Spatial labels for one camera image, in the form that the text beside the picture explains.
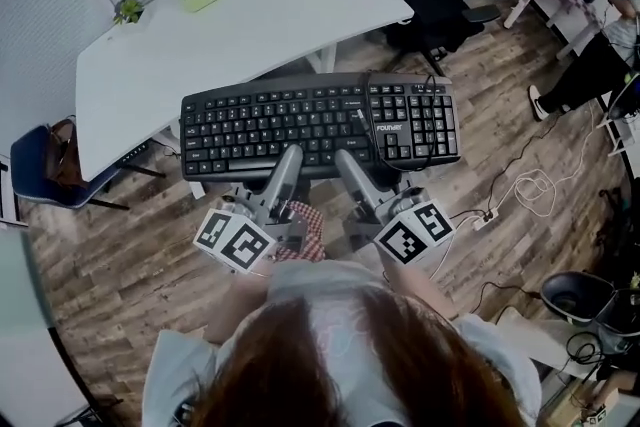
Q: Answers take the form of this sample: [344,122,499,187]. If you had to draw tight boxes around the person's left forearm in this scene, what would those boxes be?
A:
[203,259,277,347]

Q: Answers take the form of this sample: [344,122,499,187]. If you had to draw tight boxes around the black round bin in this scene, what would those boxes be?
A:
[541,270,617,329]

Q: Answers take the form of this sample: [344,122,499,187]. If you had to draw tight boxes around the small potted green plant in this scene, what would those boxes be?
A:
[112,0,147,29]

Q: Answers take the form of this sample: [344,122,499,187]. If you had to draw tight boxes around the silver bangle bracelet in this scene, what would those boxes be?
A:
[248,254,277,279]

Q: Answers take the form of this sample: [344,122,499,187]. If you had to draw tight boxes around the person with head camera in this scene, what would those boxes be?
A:
[141,257,544,427]

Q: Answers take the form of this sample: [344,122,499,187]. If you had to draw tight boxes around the black USB cable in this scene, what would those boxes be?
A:
[355,70,449,173]

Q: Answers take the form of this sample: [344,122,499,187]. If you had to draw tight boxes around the blue chair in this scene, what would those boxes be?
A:
[9,123,132,212]

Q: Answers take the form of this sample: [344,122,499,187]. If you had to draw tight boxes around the person's right forearm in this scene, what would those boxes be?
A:
[381,258,459,322]

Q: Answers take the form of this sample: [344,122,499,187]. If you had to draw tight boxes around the black computer keyboard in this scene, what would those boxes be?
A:
[179,71,463,184]

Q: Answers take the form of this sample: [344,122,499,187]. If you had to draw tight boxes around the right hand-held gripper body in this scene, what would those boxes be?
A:
[342,186,457,267]

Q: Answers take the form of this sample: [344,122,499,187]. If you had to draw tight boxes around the white table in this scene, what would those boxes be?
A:
[74,0,417,184]

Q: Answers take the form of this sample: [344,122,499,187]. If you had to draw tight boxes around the thin black floor cable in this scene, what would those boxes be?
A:
[468,281,547,317]

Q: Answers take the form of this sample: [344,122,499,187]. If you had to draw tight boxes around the red checkered skirt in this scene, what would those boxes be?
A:
[273,200,328,263]

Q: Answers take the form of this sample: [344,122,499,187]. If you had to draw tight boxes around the brown bag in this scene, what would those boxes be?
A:
[46,116,90,190]

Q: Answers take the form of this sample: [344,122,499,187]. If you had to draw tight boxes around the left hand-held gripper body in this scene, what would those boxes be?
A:
[192,186,312,275]

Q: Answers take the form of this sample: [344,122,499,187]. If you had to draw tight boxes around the black office chair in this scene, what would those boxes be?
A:
[331,0,502,77]

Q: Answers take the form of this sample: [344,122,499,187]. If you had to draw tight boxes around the white power strip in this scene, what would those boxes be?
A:
[471,209,501,231]

